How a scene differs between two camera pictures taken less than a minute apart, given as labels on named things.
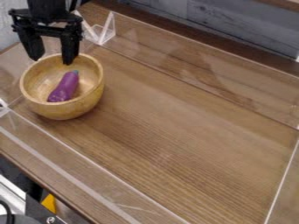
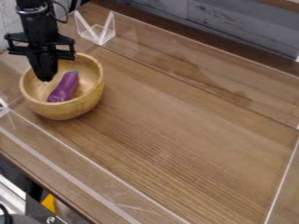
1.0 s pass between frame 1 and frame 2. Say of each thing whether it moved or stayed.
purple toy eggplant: stayed
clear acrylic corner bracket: stayed
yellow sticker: stayed
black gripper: moved
